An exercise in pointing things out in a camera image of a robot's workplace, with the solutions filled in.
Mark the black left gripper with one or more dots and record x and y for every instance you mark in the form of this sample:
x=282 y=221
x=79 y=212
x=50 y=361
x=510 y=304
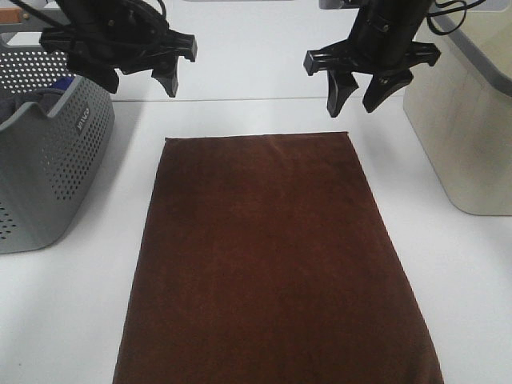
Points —
x=129 y=35

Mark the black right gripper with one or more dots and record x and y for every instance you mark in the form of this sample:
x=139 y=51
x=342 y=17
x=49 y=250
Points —
x=381 y=41

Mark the brown towel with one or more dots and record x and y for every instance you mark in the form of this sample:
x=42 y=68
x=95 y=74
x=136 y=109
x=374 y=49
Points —
x=264 y=259

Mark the blue grey cloth in basket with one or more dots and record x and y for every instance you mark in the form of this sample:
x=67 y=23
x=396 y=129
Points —
x=45 y=97

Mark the beige plastic basket grey rim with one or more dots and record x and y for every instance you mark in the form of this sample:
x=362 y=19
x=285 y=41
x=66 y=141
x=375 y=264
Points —
x=460 y=109

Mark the grey perforated plastic basket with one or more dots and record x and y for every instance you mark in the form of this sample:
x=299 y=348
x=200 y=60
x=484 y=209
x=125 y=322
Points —
x=48 y=160

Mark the brown leather basket handle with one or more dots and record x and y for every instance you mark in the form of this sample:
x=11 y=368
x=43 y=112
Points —
x=13 y=15

